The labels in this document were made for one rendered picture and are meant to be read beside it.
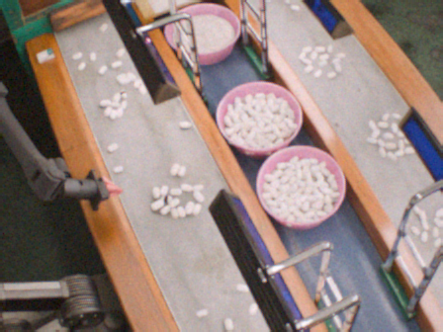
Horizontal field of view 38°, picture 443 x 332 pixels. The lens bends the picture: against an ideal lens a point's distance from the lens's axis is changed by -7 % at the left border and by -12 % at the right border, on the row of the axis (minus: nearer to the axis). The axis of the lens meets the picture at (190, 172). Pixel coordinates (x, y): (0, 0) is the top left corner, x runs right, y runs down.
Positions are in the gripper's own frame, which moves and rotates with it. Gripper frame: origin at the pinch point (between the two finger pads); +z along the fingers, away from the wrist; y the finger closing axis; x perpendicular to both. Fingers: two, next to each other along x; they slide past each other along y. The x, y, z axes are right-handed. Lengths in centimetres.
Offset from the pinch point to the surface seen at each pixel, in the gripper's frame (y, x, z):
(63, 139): 30.9, 11.9, -3.3
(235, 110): 17.7, -20.0, 39.7
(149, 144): 17.7, -1.7, 17.3
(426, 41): 70, -48, 192
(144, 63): 18.5, -31.6, -1.4
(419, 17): 87, -53, 198
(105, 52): 63, -1, 17
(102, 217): -1.6, 10.2, -1.4
